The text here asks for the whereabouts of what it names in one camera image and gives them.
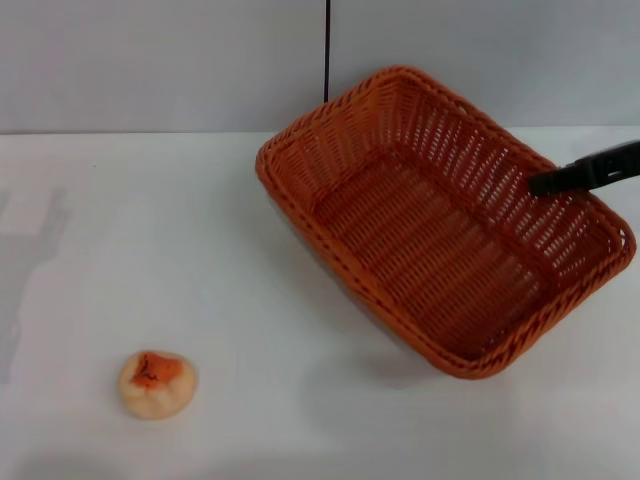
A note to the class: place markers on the steamed bun with orange centre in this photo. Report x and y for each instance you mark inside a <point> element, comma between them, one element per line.
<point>157,387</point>

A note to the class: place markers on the black wall panel joint strip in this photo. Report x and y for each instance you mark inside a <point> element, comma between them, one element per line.
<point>327,45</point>

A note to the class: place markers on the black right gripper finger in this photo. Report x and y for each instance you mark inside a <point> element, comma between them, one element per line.
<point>585,172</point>

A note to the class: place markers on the orange woven plastic basket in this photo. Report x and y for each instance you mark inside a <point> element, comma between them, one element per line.
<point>425,260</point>

